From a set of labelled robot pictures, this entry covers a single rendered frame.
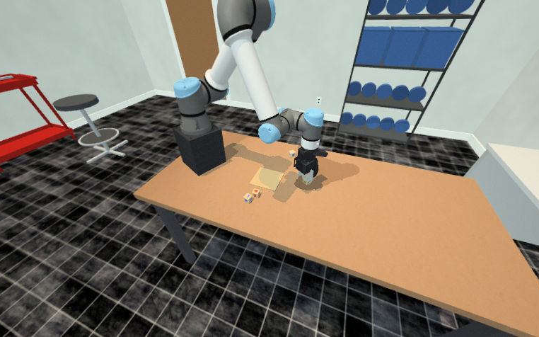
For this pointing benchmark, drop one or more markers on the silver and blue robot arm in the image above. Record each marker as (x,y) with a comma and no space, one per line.
(238,50)

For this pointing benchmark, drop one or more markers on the tan flat mat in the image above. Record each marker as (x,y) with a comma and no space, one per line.
(266,178)

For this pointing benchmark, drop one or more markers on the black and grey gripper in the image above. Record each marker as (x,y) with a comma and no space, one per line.
(306,164)

